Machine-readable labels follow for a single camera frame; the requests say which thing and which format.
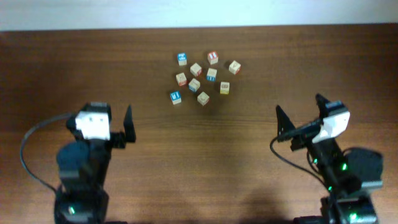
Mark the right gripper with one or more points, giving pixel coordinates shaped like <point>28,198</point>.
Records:
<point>302,131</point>

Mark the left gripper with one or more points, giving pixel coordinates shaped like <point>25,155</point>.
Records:
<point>126,137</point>

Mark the blue-top block with L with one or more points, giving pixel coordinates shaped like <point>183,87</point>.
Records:
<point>176,97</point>

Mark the yellow-edged block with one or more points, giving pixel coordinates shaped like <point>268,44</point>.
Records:
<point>224,88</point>

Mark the sailboat block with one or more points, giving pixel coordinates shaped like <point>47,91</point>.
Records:
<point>194,85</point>

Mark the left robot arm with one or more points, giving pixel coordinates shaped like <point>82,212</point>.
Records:
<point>83,163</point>

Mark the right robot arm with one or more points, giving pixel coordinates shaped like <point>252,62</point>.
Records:
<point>348,175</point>

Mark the butterfly block, red side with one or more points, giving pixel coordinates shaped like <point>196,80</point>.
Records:
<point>181,79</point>

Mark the ice cream cone block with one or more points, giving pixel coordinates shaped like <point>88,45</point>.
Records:
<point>234,67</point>

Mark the acorn block with green N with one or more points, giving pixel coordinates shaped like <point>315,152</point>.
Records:
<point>203,98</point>

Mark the blue-top block with 2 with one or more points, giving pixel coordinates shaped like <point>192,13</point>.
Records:
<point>182,59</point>

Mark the block with red E side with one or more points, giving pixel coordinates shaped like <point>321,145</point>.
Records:
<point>196,69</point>

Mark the block with 8, blue side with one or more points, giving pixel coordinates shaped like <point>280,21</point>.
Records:
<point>211,74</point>

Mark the red-top block with I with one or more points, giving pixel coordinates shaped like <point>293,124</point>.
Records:
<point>212,57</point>

